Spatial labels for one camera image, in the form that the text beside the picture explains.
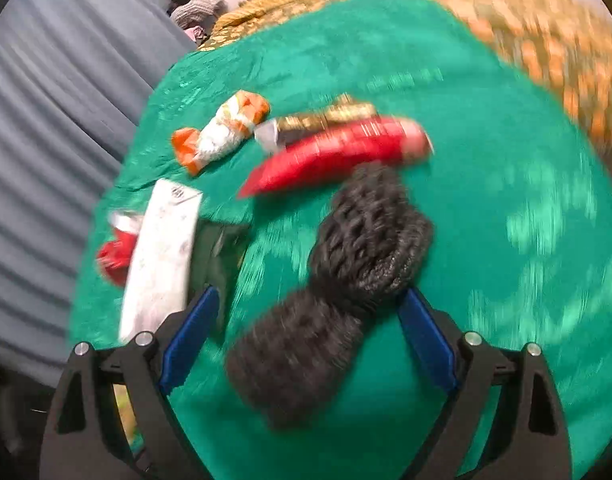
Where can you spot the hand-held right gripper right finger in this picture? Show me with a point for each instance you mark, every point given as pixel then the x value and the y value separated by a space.
pixel 428 340

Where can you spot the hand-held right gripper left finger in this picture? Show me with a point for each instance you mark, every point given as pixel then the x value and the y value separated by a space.
pixel 188 340

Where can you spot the black knitted net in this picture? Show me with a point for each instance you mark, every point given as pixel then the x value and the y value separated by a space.
pixel 366 240

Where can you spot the orange and white wrapper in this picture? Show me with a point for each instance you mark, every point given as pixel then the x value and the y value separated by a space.
pixel 220 132

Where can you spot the gold foil wrapper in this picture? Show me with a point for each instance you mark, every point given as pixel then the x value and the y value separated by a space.
pixel 311 121

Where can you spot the white drink carton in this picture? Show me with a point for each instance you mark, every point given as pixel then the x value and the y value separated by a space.
pixel 160 260

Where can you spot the crushed red can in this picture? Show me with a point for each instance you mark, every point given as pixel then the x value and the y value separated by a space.
pixel 116 255

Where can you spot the green floral tablecloth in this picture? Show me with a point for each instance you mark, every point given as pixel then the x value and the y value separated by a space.
pixel 511 260

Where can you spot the long red wrapper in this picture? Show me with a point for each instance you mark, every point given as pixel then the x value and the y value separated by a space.
pixel 336 155

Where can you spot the grey-blue curtain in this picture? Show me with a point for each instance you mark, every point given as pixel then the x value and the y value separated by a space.
pixel 60 110

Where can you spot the pile of clothes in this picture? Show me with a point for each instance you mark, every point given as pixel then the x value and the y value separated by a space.
pixel 195 5

